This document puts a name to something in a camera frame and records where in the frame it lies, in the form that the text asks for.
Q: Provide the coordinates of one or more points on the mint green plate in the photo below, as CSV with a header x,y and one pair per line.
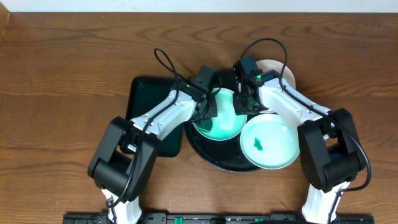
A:
x,y
269,142
227,124

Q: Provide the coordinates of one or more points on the green sponge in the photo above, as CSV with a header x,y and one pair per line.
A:
x,y
204,126

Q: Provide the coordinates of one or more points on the dark green rectangular tray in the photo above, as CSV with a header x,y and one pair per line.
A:
x,y
145,94

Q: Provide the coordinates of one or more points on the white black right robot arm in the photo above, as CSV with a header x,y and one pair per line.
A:
x,y
332,158

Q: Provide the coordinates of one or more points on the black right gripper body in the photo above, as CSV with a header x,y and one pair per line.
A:
x,y
242,106

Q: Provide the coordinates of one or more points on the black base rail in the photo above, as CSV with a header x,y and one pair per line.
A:
x,y
162,218

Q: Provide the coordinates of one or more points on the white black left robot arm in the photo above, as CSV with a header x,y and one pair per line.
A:
x,y
124,159

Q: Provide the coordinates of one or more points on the mint green plate front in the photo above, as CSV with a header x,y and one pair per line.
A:
x,y
269,142

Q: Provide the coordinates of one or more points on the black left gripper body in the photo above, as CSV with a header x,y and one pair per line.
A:
x,y
207,109

